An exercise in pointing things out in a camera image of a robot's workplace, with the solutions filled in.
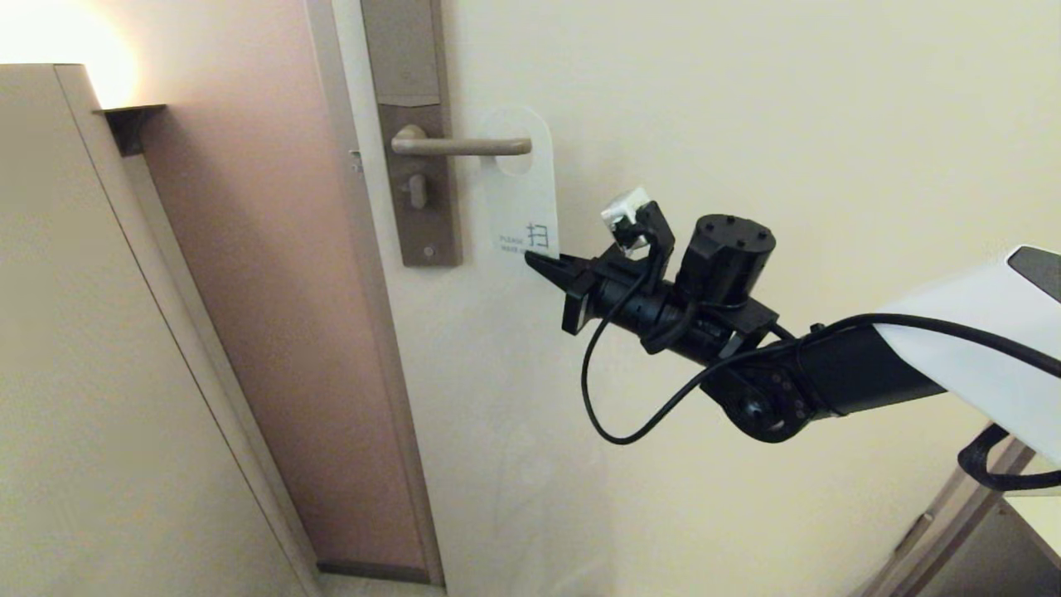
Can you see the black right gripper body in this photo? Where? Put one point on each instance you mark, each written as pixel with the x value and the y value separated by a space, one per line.
pixel 622 298

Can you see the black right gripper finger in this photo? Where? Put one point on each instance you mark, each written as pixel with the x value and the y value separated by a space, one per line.
pixel 559 269

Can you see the blue do-not-disturb door hanger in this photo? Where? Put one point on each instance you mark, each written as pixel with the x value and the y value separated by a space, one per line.
pixel 522 199

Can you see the white door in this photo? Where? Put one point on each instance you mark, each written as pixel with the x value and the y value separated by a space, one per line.
pixel 746 124

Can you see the brown metal lock plate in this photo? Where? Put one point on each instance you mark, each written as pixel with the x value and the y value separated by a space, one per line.
pixel 406 50

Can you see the small metal hinge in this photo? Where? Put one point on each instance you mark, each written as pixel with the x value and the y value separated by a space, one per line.
pixel 914 532

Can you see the dark cabinet side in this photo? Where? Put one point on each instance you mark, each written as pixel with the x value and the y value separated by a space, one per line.
pixel 995 564

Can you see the dark wall lamp bracket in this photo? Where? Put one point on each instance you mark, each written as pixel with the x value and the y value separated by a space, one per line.
pixel 131 123

